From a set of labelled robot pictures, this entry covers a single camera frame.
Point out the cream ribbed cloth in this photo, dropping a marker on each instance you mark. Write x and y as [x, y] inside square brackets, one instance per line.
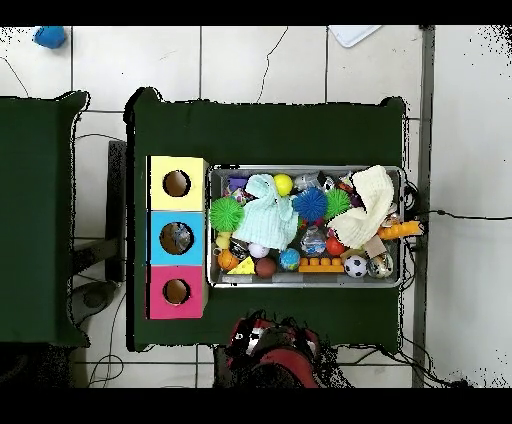
[372, 208]

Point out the plain yellow ball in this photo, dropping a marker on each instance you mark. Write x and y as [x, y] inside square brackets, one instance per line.
[283, 184]

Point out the yellow cheese wedge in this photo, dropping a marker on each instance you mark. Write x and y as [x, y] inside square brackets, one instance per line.
[244, 267]

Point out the colourful globe ball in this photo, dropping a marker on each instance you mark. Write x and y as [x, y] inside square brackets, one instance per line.
[289, 259]

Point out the long orange block with holes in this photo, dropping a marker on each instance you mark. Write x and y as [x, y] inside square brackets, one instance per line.
[320, 266]

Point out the clear plastic packet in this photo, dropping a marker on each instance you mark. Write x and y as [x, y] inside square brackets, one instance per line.
[184, 236]

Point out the orange plastic toy piece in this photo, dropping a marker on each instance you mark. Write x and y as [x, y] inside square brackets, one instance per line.
[400, 230]

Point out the small soccer ball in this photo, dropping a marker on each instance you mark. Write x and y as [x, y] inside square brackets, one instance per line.
[355, 266]

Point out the shallow clear mesh bin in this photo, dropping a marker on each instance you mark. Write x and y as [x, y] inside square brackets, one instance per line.
[218, 280]

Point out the blue spiky toy with face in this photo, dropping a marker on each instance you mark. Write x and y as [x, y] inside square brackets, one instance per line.
[310, 204]

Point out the mint ribbed cloth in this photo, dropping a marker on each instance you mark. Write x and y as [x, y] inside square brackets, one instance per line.
[266, 220]

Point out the clear packet with blue print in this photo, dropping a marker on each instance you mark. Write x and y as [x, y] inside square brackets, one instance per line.
[313, 242]

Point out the small orange basketball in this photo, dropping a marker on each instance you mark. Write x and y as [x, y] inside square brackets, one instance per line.
[227, 260]

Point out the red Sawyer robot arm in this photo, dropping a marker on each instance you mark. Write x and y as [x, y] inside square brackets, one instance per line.
[280, 356]

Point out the wooden box with three holes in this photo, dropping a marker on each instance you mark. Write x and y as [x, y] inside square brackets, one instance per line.
[192, 276]

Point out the small brown football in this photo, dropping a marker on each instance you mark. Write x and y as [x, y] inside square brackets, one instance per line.
[265, 267]

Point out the black upright panel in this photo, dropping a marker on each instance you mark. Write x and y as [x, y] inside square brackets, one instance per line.
[116, 200]

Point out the blue object on floor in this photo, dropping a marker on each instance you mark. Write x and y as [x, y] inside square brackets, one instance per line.
[50, 36]

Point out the white tray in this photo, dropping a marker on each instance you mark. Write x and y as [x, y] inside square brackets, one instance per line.
[352, 34]

